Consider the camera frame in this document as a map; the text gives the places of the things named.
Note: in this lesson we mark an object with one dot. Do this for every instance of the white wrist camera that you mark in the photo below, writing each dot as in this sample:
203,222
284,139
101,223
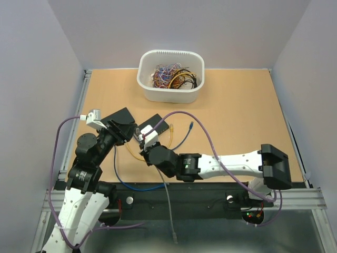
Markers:
148,136
93,119

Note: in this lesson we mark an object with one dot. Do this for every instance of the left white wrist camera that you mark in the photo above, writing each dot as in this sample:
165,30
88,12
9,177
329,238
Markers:
93,119

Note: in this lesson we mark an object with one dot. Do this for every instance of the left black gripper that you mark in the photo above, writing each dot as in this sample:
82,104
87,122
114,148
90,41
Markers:
123,133

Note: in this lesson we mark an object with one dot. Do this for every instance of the white plastic tub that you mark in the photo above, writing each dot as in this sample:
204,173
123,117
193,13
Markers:
171,76

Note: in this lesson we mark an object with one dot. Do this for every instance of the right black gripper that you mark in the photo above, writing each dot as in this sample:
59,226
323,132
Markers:
146,151

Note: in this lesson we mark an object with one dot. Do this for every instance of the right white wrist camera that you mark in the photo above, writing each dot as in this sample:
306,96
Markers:
148,136

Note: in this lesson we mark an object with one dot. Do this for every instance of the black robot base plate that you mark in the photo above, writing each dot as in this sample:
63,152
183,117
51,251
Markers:
181,201

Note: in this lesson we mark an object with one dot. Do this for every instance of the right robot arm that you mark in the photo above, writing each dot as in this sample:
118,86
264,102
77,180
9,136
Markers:
268,166

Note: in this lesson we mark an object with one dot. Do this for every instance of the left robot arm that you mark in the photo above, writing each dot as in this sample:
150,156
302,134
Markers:
86,196

